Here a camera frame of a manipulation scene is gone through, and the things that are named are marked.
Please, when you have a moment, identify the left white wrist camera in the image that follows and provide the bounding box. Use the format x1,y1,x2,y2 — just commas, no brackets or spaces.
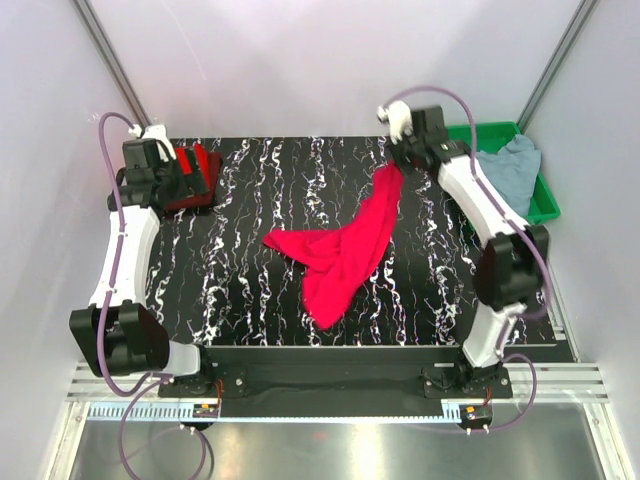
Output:
128,124,177,162

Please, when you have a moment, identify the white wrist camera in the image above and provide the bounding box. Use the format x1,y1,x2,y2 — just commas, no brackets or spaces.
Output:
128,124,177,162
377,100,413,145

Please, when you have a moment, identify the aluminium corner post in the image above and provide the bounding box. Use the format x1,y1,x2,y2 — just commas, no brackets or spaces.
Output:
70,0,152,128
517,0,599,133

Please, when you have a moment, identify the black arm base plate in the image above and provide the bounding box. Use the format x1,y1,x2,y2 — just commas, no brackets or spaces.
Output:
157,347,512,401

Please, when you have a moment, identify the right orange connector box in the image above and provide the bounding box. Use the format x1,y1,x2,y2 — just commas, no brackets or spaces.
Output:
461,403,493,424

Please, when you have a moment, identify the aluminium front rail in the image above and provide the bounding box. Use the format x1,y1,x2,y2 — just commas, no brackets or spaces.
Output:
67,363,609,401

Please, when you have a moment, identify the left orange connector box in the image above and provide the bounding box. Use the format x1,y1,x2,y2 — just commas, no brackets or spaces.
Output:
192,399,221,420

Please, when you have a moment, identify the left aluminium corner post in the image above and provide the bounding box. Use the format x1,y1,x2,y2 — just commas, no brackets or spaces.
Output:
70,0,152,128

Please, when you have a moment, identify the grey blue t shirt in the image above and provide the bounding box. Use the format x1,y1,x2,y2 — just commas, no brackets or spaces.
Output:
477,134,542,217

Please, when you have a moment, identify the white slotted cable duct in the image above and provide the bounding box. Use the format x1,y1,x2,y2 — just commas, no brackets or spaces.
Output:
88,401,462,425

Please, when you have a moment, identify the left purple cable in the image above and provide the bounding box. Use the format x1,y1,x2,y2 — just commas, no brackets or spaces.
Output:
97,112,217,476

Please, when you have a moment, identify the magenta t shirt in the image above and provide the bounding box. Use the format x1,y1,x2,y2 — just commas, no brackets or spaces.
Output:
263,163,404,330

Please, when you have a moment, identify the right aluminium corner post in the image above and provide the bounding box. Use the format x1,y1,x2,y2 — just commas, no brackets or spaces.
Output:
517,0,599,133

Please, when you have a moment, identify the orange connector box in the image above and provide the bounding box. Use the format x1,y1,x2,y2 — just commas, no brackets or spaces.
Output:
461,403,493,424
192,399,221,420

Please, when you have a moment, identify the green plastic bin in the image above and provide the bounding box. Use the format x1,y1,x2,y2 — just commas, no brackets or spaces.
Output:
476,121,560,224

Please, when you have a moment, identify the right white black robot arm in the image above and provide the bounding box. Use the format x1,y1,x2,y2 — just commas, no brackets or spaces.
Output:
378,101,549,399

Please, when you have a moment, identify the folded dark red t shirt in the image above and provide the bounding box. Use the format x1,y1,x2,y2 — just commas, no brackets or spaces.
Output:
165,152,222,213

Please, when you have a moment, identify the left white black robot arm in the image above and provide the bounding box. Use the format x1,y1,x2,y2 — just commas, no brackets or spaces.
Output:
69,137,216,396

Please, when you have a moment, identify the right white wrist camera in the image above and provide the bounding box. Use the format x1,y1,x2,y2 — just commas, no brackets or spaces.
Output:
377,100,413,145

